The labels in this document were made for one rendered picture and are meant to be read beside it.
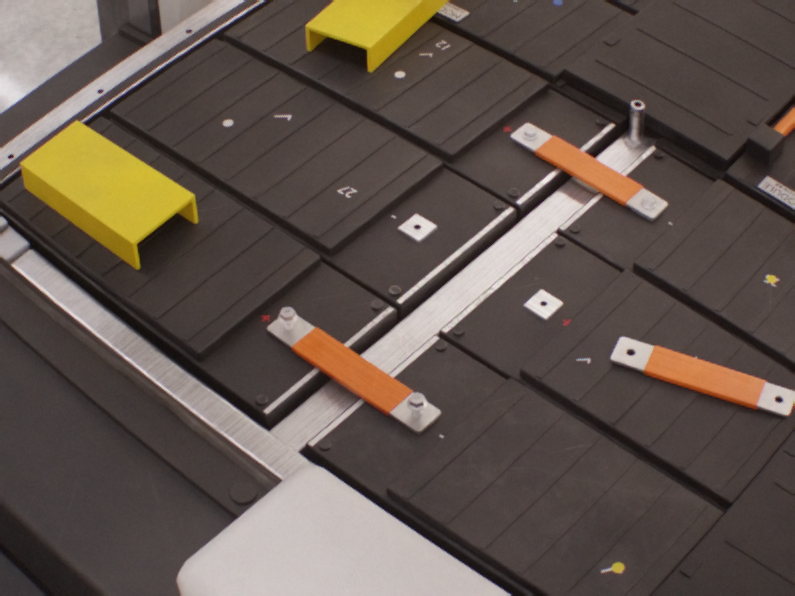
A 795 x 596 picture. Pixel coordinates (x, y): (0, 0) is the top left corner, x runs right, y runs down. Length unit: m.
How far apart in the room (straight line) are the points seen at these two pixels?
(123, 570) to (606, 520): 0.34
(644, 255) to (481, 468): 0.25
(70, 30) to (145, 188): 2.01
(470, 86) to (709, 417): 0.41
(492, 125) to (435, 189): 0.09
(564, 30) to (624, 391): 0.44
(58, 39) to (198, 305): 2.07
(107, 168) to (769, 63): 0.62
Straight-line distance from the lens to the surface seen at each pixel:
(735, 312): 1.26
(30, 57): 3.27
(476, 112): 1.41
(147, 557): 1.00
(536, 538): 1.11
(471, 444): 1.16
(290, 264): 1.28
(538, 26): 1.51
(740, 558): 1.10
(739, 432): 1.18
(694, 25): 1.53
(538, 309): 1.26
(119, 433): 1.06
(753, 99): 1.45
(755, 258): 1.31
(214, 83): 1.46
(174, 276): 1.29
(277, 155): 1.38
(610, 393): 1.19
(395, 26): 1.46
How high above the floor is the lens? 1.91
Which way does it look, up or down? 46 degrees down
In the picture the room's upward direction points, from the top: 2 degrees counter-clockwise
